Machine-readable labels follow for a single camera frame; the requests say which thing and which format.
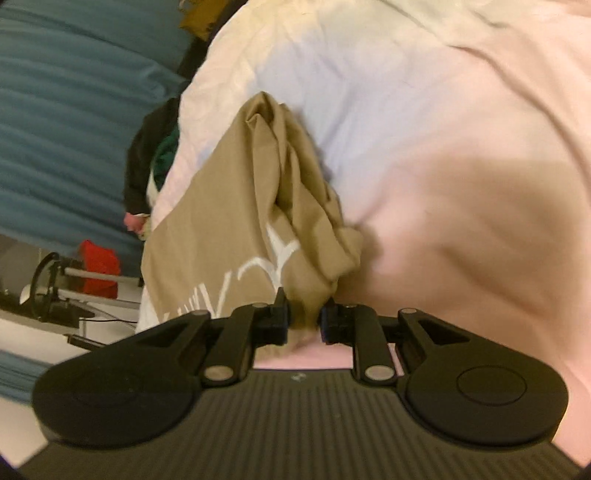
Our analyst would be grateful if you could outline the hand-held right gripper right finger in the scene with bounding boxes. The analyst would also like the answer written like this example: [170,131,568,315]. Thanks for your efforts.
[320,298,472,385]

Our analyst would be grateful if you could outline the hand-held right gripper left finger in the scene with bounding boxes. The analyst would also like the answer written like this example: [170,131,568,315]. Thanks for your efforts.
[134,287,293,387]

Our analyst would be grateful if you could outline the tan printed shirt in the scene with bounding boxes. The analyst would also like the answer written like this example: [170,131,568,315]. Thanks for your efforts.
[139,91,366,343]

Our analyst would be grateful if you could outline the red bag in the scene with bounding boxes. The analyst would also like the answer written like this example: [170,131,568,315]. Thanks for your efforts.
[78,239,122,297]

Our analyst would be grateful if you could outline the white bed sheet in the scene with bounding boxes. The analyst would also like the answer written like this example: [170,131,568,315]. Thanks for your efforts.
[135,0,591,462]

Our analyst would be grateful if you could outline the white metal rack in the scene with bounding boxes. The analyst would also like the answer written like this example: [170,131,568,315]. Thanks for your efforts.
[21,262,145,325]

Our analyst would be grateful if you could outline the green garment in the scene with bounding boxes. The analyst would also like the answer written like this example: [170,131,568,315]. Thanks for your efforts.
[152,128,182,191]

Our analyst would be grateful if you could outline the black garment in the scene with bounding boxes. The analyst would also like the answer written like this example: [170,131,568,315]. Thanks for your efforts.
[123,96,182,216]

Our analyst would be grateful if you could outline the teal curtain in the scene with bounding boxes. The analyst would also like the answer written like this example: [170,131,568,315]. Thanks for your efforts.
[0,348,62,398]
[0,0,197,265]

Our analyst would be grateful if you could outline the cardboard box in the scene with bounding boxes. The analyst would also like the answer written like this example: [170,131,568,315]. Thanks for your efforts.
[178,0,234,43]

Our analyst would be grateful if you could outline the black cable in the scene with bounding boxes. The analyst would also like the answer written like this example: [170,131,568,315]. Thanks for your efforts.
[28,251,62,320]

